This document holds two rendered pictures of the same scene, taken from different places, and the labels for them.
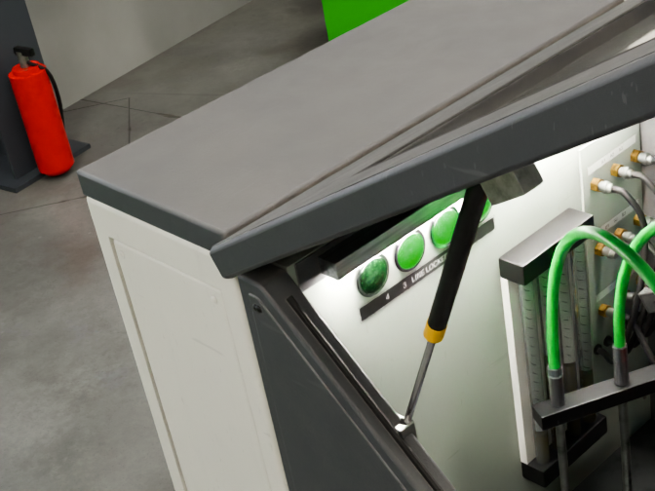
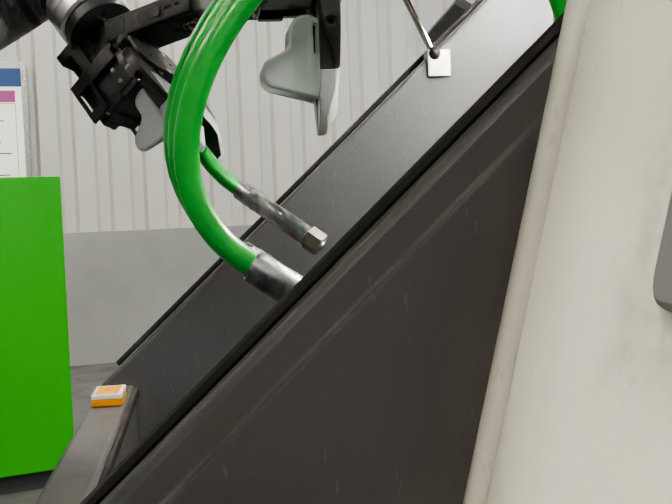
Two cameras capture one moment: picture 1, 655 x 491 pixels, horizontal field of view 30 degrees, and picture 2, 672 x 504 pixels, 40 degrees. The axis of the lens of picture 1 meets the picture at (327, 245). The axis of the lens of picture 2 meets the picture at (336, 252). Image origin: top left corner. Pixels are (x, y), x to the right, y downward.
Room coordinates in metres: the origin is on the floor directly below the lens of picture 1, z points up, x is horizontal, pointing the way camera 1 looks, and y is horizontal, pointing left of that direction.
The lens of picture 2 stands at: (1.40, -1.03, 1.14)
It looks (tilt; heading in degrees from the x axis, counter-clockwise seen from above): 3 degrees down; 120
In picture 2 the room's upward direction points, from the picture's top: 2 degrees counter-clockwise
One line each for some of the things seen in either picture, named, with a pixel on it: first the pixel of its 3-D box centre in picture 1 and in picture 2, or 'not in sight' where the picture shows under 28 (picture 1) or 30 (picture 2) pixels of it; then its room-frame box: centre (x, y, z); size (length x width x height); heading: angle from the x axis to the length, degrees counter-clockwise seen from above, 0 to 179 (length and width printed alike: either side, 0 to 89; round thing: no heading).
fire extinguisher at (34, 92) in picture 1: (41, 109); not in sight; (4.60, 1.02, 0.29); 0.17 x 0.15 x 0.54; 138
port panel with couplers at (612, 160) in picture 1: (624, 234); not in sight; (1.41, -0.40, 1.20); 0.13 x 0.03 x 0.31; 128
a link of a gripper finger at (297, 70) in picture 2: not in sight; (300, 75); (1.02, -0.42, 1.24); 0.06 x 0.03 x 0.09; 38
